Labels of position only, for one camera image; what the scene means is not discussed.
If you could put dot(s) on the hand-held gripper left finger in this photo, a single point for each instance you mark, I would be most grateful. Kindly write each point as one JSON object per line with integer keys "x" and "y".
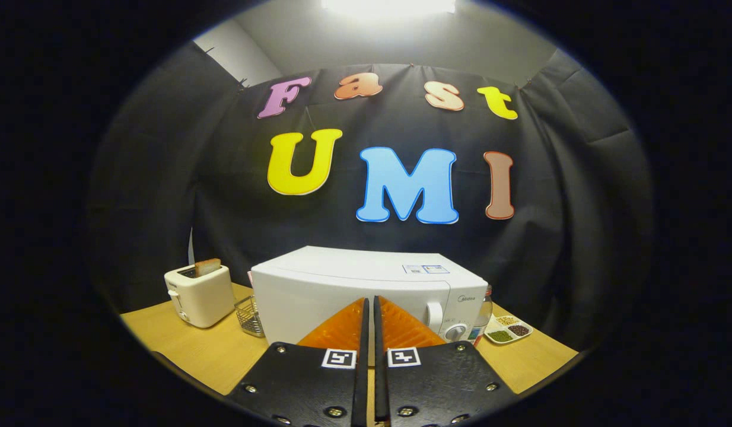
{"x": 362, "y": 379}

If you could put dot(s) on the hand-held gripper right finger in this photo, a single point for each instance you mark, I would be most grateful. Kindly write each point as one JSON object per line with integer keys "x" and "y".
{"x": 380, "y": 379}

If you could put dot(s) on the white microwave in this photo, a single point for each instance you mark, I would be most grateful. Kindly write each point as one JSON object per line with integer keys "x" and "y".
{"x": 318, "y": 296}

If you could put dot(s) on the clear water bottle red label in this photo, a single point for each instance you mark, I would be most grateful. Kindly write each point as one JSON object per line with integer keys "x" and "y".
{"x": 483, "y": 317}

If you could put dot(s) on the white divided dish of beans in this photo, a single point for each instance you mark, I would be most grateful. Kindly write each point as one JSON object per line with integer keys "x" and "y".
{"x": 501, "y": 335}

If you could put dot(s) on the white toaster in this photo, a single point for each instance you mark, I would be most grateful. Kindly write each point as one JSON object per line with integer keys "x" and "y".
{"x": 203, "y": 296}

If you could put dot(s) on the toasted bread slice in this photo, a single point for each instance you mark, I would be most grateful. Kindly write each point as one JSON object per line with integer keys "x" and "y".
{"x": 207, "y": 267}

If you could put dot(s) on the ceiling light panel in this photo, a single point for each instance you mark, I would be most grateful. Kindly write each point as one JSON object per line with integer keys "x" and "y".
{"x": 390, "y": 6}

